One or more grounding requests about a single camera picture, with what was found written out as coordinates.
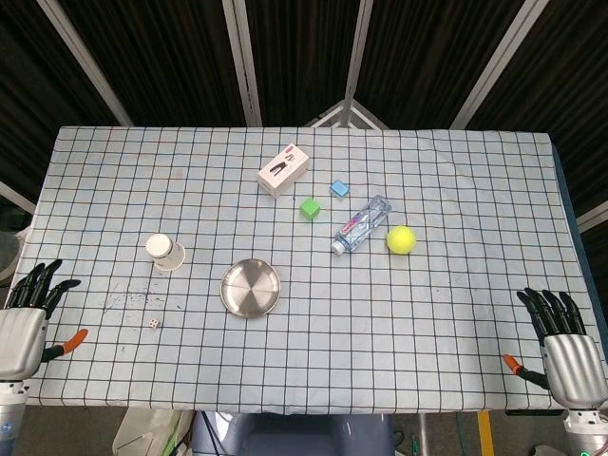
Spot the silver metal plate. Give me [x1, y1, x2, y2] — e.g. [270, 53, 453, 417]
[219, 257, 282, 316]

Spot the checkered tablecloth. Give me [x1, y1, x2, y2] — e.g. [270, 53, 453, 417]
[0, 124, 598, 413]

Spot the black pleated curtain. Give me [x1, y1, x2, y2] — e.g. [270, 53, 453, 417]
[0, 0, 608, 267]

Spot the white paper cup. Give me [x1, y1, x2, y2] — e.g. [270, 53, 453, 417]
[144, 233, 186, 273]

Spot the yellow tennis ball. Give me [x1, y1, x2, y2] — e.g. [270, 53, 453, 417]
[386, 224, 418, 257]

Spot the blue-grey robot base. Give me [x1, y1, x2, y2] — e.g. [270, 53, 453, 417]
[192, 411, 395, 456]

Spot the white frame post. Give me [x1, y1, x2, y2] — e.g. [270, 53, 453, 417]
[0, 179, 37, 216]
[449, 0, 542, 130]
[576, 201, 608, 234]
[221, 0, 263, 127]
[342, 0, 375, 104]
[36, 0, 134, 127]

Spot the clear plastic water bottle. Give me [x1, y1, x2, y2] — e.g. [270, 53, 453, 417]
[331, 194, 393, 256]

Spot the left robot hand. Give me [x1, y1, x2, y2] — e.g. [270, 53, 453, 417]
[0, 258, 90, 384]

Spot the white triangular frame foot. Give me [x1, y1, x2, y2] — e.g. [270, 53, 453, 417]
[303, 98, 390, 129]

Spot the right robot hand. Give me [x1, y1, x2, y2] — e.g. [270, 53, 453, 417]
[502, 287, 608, 410]

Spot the white cardboard box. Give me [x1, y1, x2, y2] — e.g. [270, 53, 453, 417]
[257, 142, 313, 199]

